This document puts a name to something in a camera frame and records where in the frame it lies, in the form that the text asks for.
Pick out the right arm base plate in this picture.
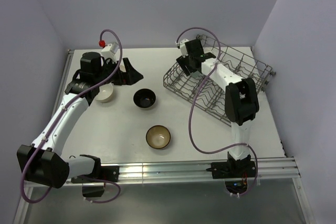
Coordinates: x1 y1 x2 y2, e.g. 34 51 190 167
206 161 257 179

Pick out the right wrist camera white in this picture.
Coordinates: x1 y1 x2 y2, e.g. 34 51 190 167
175 39 189 57

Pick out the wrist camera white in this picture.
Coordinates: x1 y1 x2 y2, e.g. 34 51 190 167
99 40 119 62
175 39 189 57

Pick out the grey wire dish rack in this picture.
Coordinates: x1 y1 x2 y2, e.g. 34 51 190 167
163 43 276 125

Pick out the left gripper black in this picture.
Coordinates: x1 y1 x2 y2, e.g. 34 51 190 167
94 58 143 87

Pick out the aluminium rail frame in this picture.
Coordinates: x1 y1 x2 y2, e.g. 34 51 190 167
15 48 315 223

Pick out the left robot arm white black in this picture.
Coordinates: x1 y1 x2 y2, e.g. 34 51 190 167
17 52 143 188

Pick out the plain white bowl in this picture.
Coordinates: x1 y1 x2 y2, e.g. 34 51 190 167
94 83 114 103

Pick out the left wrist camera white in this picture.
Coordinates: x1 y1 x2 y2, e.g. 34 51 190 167
99 40 119 62

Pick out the brown beige bowl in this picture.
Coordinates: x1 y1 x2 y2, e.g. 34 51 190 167
145 125 171 150

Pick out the black glossy bowl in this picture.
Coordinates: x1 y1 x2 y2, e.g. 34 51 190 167
133 88 156 110

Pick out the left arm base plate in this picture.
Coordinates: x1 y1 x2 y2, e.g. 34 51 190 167
71 165 119 184

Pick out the light green bowl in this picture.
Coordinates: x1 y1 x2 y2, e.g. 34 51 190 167
190 71 204 79

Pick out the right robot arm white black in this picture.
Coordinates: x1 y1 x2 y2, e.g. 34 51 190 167
175 39 259 177

